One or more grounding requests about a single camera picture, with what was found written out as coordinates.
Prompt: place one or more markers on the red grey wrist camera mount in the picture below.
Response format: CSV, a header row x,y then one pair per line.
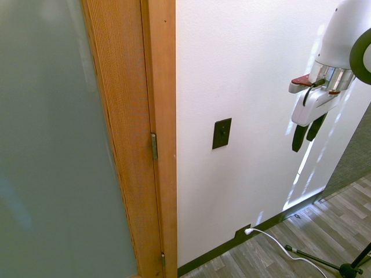
x,y
299,84

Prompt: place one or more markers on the black tripod stand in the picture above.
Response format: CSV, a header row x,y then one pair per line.
x,y
333,260

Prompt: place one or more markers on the wooden door frame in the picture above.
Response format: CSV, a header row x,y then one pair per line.
x,y
163,116

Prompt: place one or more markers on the wooden door with frosted glass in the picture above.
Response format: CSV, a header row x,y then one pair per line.
x,y
72,139

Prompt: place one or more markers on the dark baseboard strip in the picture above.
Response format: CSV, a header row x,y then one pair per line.
x,y
246,240

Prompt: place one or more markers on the dark wall outlet plate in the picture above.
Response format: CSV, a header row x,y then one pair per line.
x,y
243,231

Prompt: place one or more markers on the large metal door hinge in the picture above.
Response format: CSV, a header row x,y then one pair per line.
x,y
154,146

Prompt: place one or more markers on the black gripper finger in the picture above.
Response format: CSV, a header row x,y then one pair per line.
x,y
314,129
298,138

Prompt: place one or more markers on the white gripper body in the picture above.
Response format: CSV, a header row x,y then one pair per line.
x,y
310,107

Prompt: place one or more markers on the small metal door hinge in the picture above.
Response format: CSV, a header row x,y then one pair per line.
x,y
163,258

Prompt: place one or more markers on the dark brown light switch plate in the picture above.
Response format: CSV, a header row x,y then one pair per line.
x,y
221,133

